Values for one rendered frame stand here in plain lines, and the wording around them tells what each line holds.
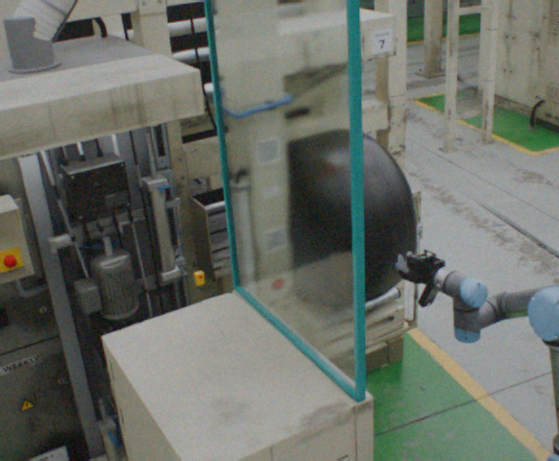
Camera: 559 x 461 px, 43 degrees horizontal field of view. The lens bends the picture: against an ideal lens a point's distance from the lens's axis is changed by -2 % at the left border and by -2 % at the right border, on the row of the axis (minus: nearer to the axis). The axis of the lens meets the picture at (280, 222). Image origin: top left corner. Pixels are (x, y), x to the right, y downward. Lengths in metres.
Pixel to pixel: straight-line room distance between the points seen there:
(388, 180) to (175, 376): 0.97
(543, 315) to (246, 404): 0.71
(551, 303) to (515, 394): 1.89
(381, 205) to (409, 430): 1.41
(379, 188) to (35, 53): 1.06
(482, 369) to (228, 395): 2.33
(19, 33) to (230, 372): 1.08
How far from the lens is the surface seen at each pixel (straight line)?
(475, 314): 2.04
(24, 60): 2.08
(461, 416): 3.40
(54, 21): 2.09
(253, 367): 1.58
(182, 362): 1.62
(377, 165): 2.22
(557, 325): 1.70
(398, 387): 3.54
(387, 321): 2.52
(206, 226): 2.54
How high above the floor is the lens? 2.21
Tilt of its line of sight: 26 degrees down
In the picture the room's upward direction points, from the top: 4 degrees counter-clockwise
